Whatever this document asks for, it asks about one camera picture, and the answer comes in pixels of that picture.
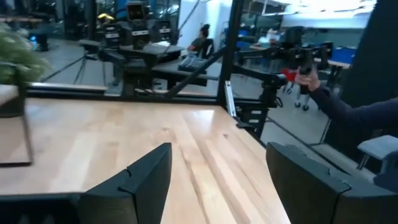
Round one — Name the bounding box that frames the blue storage bin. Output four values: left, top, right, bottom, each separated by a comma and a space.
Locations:
331, 46, 357, 65

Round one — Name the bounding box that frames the person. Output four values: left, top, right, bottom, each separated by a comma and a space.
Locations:
186, 24, 215, 60

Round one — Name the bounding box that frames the person's forearm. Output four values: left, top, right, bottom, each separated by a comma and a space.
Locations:
309, 83, 398, 138

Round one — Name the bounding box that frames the grey side desk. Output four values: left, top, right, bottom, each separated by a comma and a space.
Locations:
152, 58, 220, 88

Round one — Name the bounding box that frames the person's hand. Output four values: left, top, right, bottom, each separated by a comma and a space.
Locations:
294, 67, 321, 93

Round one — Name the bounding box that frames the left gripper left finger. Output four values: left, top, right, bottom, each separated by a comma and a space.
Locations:
77, 142, 173, 224

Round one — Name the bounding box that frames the red rolling stool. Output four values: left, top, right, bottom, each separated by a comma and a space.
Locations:
281, 67, 312, 112

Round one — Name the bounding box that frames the grey stool seat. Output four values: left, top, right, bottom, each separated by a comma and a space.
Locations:
357, 135, 398, 170

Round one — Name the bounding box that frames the black computer keyboard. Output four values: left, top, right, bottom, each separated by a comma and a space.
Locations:
177, 55, 208, 75

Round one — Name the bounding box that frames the silver mounting plate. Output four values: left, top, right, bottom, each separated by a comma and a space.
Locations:
224, 80, 237, 118

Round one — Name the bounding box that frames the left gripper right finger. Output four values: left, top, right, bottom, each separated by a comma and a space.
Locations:
266, 142, 398, 224

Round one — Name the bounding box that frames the small green potted plant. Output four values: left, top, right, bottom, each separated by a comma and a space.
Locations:
0, 23, 50, 86

